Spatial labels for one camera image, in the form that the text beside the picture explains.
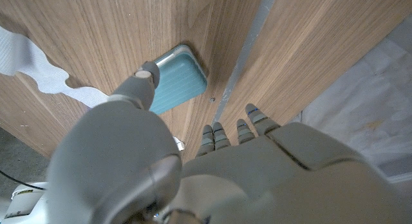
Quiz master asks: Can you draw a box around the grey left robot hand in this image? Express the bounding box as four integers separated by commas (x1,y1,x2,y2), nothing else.
44,61,412,224

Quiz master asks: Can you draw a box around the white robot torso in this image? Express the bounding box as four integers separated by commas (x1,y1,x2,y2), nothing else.
0,182,49,224

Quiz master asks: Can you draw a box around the white bandage strip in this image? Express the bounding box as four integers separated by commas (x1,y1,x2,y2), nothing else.
0,26,110,109

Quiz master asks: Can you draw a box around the grey tape frame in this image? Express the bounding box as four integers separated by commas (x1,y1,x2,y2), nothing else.
211,0,279,125

